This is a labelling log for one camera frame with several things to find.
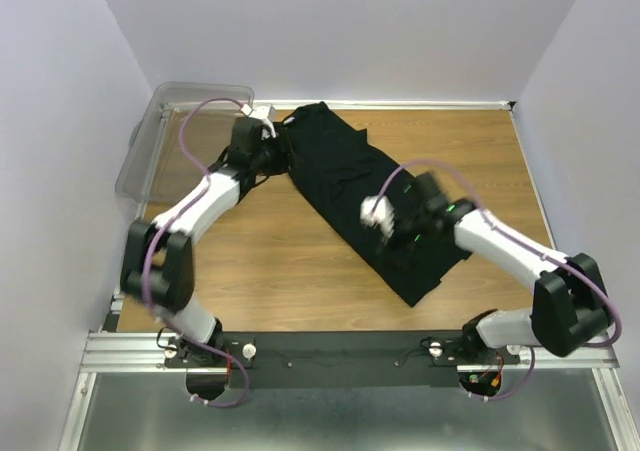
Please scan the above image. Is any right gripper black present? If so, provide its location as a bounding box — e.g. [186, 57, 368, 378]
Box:
[376, 204, 432, 269]

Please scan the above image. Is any black t shirt blue logo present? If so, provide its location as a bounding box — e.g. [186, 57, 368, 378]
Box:
[282, 102, 470, 307]

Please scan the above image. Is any clear plastic bin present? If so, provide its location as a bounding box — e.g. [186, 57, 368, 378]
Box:
[115, 81, 255, 204]

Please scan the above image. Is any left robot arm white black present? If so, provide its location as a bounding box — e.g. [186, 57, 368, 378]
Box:
[119, 117, 293, 366]

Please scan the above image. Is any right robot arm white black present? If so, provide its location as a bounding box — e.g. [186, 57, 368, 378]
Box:
[368, 172, 619, 363]

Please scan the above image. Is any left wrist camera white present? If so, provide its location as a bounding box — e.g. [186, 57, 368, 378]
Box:
[240, 104, 277, 139]

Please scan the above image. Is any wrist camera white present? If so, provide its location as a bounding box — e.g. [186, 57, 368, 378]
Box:
[360, 195, 395, 243]
[240, 104, 277, 139]

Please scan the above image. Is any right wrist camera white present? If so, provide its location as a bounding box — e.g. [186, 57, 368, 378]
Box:
[360, 195, 395, 243]

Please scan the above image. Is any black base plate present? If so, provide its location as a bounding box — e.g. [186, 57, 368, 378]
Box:
[164, 328, 521, 392]

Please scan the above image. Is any aluminium frame rail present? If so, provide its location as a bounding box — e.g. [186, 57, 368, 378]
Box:
[57, 105, 171, 451]

